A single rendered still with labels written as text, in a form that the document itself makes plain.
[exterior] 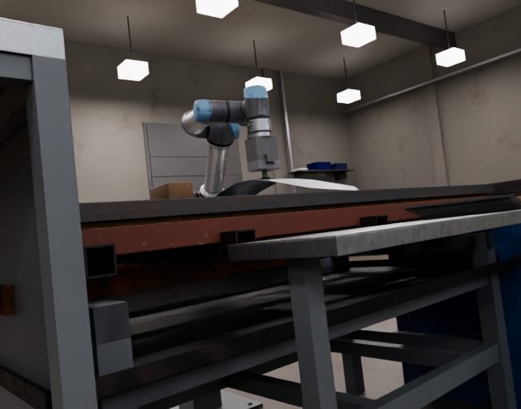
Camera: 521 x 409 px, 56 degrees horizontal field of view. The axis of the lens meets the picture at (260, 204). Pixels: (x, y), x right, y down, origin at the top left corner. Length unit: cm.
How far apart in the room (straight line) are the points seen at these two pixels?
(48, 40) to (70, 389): 42
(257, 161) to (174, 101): 1035
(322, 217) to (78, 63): 1021
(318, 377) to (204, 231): 34
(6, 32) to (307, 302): 57
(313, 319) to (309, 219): 36
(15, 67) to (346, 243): 49
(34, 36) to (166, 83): 1122
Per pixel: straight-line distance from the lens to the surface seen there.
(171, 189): 108
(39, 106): 66
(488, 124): 1290
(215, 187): 220
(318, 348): 85
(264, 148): 154
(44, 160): 64
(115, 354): 87
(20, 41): 68
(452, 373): 168
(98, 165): 1071
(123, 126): 1111
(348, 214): 125
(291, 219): 110
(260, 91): 158
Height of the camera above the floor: 77
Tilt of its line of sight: 3 degrees up
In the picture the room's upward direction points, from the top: 6 degrees counter-clockwise
